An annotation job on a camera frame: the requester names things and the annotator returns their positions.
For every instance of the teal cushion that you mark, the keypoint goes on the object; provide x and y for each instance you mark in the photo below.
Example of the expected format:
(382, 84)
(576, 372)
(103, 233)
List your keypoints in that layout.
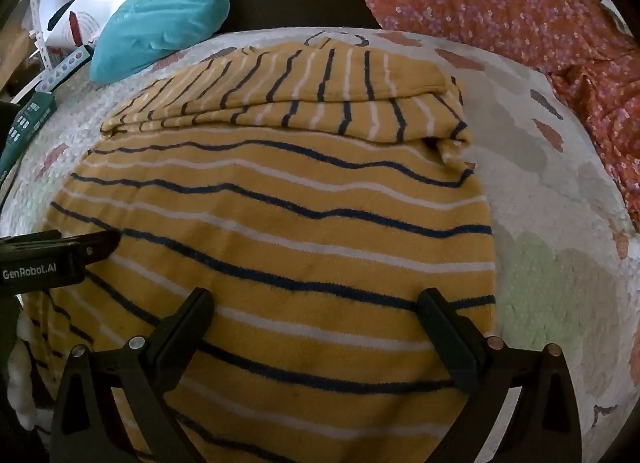
(160, 23)

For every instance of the white storage rack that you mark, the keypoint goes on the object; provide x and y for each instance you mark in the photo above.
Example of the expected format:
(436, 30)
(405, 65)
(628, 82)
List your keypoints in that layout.
(42, 50)

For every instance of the yellow striped shirt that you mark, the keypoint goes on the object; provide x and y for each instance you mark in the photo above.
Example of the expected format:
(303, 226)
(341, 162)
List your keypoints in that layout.
(300, 223)

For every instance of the grey patterned box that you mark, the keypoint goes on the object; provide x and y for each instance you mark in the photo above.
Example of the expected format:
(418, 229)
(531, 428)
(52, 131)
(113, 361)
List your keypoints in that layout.
(65, 65)

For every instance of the dark green box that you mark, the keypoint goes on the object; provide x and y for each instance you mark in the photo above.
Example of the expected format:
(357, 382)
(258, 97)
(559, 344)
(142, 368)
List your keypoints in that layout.
(27, 125)

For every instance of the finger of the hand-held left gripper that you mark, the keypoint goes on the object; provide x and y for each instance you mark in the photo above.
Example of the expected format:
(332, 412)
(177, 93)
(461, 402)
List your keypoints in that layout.
(97, 245)

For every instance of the white patterned blanket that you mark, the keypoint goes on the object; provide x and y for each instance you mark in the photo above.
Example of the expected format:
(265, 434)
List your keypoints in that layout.
(550, 203)

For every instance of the orange floral blanket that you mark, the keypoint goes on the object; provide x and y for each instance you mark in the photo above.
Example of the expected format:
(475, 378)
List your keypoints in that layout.
(500, 3)

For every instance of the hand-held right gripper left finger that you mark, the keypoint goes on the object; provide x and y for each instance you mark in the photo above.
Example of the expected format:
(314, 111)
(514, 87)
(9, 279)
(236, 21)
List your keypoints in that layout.
(187, 323)

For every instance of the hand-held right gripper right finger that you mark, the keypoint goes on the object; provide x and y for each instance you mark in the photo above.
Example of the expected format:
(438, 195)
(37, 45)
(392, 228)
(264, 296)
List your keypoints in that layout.
(445, 328)

